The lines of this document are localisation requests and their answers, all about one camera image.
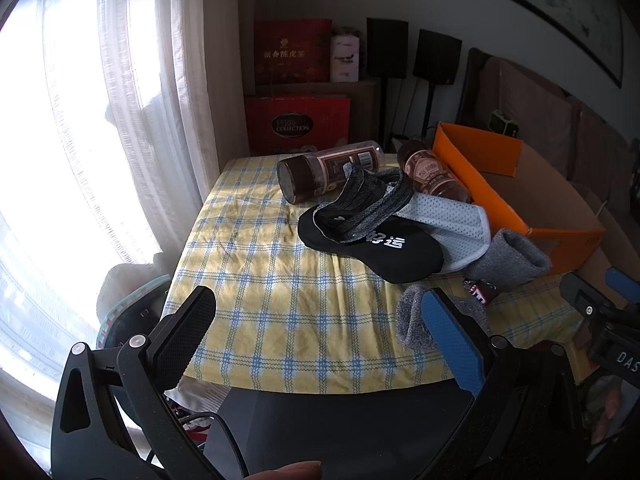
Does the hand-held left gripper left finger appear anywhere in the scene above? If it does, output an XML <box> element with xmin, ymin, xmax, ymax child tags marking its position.
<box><xmin>50</xmin><ymin>285</ymin><xmax>221</xmax><ymax>480</ymax></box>

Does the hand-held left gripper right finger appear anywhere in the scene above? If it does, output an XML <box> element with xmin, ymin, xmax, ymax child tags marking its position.
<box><xmin>415</xmin><ymin>287</ymin><xmax>586</xmax><ymax>480</ymax></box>

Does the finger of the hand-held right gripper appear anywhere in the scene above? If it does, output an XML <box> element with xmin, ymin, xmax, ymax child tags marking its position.
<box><xmin>559</xmin><ymin>272</ymin><xmax>613</xmax><ymax>323</ymax></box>
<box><xmin>604</xmin><ymin>266</ymin><xmax>640</xmax><ymax>306</ymax></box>

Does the grey sock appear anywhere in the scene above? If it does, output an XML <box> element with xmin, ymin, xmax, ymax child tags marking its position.
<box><xmin>472</xmin><ymin>228</ymin><xmax>551</xmax><ymax>293</ymax></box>
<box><xmin>396</xmin><ymin>282</ymin><xmax>491</xmax><ymax>352</ymax></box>

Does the black cloth with white print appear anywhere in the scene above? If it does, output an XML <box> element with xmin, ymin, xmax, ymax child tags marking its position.
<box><xmin>297</xmin><ymin>203</ymin><xmax>445</xmax><ymax>283</ymax></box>

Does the white mesh cloth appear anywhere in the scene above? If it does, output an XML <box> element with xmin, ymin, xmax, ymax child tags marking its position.
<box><xmin>395</xmin><ymin>194</ymin><xmax>492</xmax><ymax>275</ymax></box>

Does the orange cardboard box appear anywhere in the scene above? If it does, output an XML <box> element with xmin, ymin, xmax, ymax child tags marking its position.
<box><xmin>432</xmin><ymin>122</ymin><xmax>607</xmax><ymax>276</ymax></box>

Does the grey knit headband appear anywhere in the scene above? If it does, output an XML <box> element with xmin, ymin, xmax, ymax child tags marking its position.
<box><xmin>314</xmin><ymin>166</ymin><xmax>414</xmax><ymax>242</ymax></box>

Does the brown labelled bottle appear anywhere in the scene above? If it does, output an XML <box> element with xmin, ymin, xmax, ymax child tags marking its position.
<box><xmin>397</xmin><ymin>140</ymin><xmax>473</xmax><ymax>204</ymax></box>

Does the clear jar ribbed brown lid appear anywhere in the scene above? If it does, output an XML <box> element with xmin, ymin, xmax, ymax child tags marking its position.
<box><xmin>277</xmin><ymin>140</ymin><xmax>385</xmax><ymax>205</ymax></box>

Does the person's left hand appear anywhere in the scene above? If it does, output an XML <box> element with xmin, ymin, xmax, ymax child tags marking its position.
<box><xmin>247</xmin><ymin>460</ymin><xmax>323</xmax><ymax>480</ymax></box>

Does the dark round tin patterned rim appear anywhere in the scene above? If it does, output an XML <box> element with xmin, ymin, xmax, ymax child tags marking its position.
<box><xmin>97</xmin><ymin>272</ymin><xmax>173</xmax><ymax>351</ymax></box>

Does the white cloth bundle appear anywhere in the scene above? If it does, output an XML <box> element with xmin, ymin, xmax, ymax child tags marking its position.
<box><xmin>95</xmin><ymin>252</ymin><xmax>176</xmax><ymax>321</ymax></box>

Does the yellow checked tablecloth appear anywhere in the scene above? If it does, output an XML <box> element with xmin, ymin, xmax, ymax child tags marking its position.
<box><xmin>162</xmin><ymin>154</ymin><xmax>586</xmax><ymax>395</ymax></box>

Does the beige sofa cushion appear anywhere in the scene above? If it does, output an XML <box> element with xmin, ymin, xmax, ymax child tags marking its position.
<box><xmin>570</xmin><ymin>100</ymin><xmax>632</xmax><ymax>198</ymax></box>
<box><xmin>479</xmin><ymin>57</ymin><xmax>578</xmax><ymax>176</ymax></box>

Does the dark grey board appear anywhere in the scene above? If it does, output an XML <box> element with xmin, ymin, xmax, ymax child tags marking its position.
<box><xmin>202</xmin><ymin>382</ymin><xmax>476</xmax><ymax>480</ymax></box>

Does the green and black device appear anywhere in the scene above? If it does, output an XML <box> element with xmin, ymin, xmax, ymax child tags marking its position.
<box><xmin>487</xmin><ymin>109</ymin><xmax>521</xmax><ymax>137</ymax></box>

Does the black speaker stand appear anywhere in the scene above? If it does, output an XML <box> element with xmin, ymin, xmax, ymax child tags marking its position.
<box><xmin>421</xmin><ymin>82</ymin><xmax>438</xmax><ymax>137</ymax></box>
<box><xmin>381</xmin><ymin>77</ymin><xmax>396</xmax><ymax>153</ymax></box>

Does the brown wooden sofa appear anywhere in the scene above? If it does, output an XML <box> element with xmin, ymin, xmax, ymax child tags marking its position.
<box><xmin>457</xmin><ymin>47</ymin><xmax>640</xmax><ymax>241</ymax></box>

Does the red chocolate gift box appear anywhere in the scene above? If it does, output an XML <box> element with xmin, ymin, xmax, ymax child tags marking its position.
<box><xmin>244</xmin><ymin>94</ymin><xmax>352</xmax><ymax>157</ymax></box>

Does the brown cardboard box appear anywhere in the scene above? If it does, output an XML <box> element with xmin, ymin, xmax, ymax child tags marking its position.
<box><xmin>255</xmin><ymin>77</ymin><xmax>381</xmax><ymax>147</ymax></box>

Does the black speaker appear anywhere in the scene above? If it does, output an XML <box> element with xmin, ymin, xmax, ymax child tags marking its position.
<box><xmin>366</xmin><ymin>17</ymin><xmax>409</xmax><ymax>80</ymax></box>
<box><xmin>413</xmin><ymin>29</ymin><xmax>463</xmax><ymax>86</ymax></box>

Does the white sheer curtain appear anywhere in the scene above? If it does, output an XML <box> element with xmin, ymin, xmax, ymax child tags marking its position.
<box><xmin>0</xmin><ymin>0</ymin><xmax>236</xmax><ymax>431</ymax></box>

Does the white tissue pack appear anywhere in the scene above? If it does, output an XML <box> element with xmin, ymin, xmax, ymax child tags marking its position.
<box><xmin>330</xmin><ymin>34</ymin><xmax>362</xmax><ymax>83</ymax></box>

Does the dark red gift bag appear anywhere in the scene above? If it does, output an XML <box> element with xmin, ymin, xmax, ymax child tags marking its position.
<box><xmin>253</xmin><ymin>19</ymin><xmax>333</xmax><ymax>86</ymax></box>

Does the black cable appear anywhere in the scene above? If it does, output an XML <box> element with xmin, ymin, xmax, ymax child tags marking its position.
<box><xmin>145</xmin><ymin>410</ymin><xmax>251</xmax><ymax>480</ymax></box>

